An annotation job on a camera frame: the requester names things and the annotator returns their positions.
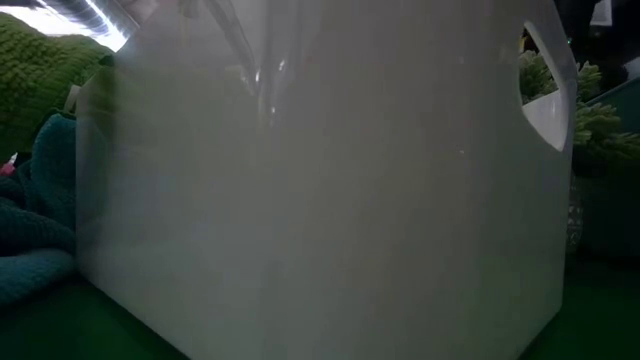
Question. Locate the teal plastic basket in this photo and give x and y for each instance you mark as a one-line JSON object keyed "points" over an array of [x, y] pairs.
{"points": [[615, 215]]}

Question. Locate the white translucent plastic bin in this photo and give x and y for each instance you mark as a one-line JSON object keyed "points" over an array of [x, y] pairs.
{"points": [[325, 200]]}

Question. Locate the pale green succulent decoration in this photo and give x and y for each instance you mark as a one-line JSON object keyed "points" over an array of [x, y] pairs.
{"points": [[600, 130]]}

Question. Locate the green microfiber towel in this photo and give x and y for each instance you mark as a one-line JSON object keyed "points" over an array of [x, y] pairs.
{"points": [[35, 75]]}

